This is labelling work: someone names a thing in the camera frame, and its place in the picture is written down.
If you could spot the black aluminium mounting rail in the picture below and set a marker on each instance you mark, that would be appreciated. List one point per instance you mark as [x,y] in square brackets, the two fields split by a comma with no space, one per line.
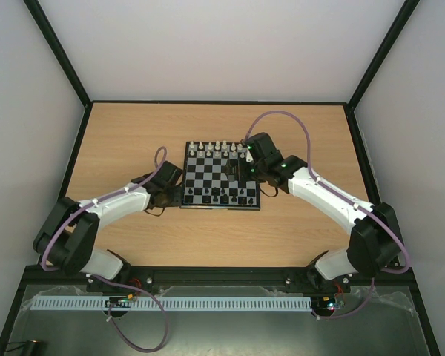
[288,279]

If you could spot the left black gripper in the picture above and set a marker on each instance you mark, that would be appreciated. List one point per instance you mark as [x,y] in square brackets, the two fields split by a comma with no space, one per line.
[177,201]

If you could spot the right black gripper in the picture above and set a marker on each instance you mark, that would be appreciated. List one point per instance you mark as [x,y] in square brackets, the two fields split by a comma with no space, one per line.
[232,168]

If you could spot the black and grey chessboard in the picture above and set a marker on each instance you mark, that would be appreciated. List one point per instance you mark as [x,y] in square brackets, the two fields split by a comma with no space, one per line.
[209,172]

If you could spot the black king chess piece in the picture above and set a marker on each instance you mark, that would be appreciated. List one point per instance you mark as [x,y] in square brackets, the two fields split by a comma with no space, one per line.
[225,199]

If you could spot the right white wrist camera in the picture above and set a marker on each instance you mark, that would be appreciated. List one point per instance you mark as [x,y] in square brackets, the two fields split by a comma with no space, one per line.
[248,157]

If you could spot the light blue slotted cable duct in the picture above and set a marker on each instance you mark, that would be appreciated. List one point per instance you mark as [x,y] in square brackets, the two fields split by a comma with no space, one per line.
[174,304]

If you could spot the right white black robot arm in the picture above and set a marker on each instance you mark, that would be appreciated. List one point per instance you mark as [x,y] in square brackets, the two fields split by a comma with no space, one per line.
[374,234]

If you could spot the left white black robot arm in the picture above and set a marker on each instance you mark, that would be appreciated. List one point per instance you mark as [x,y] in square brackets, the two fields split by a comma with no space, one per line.
[66,241]

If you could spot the black enclosure frame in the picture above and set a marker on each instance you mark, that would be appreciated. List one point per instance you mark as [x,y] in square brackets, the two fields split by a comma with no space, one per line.
[32,276]

